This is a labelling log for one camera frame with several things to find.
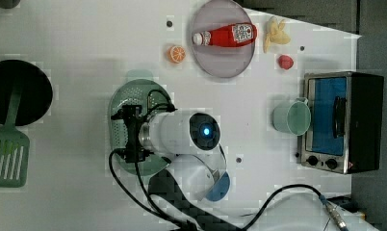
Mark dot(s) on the toy orange half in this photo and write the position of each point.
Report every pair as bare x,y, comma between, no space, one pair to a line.
176,54

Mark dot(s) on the green plastic strainer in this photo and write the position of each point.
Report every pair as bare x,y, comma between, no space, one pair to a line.
139,89

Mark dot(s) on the red toy strawberry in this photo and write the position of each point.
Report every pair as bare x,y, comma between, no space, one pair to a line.
285,62

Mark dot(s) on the grey round plate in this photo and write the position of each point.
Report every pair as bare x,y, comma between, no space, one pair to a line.
220,61

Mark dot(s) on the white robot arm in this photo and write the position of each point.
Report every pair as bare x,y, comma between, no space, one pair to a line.
196,170

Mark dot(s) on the green slotted spatula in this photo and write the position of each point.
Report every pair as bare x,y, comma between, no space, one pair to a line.
14,147

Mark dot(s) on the silver black toaster oven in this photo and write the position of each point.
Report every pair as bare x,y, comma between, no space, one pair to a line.
346,118

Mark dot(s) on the peeled toy banana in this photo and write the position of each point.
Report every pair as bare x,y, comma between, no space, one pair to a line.
275,33

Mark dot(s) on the dark object at corner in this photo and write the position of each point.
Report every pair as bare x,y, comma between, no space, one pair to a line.
9,4

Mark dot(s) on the red ketchup bottle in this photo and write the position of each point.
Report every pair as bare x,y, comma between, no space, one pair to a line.
232,35

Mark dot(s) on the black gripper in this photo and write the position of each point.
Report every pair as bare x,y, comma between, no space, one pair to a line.
133,152

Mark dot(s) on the black round pan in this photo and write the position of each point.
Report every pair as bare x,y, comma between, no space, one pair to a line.
36,95

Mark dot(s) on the green plastic cup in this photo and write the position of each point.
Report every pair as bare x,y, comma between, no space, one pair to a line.
292,117

